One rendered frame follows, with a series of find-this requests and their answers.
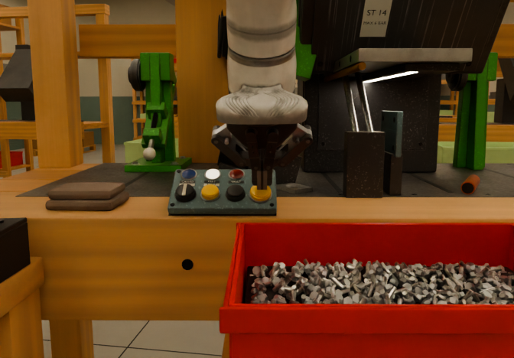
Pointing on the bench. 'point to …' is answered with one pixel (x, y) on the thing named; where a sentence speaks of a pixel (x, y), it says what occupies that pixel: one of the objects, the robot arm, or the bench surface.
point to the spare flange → (294, 187)
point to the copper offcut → (470, 184)
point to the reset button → (209, 192)
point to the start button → (260, 193)
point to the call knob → (184, 192)
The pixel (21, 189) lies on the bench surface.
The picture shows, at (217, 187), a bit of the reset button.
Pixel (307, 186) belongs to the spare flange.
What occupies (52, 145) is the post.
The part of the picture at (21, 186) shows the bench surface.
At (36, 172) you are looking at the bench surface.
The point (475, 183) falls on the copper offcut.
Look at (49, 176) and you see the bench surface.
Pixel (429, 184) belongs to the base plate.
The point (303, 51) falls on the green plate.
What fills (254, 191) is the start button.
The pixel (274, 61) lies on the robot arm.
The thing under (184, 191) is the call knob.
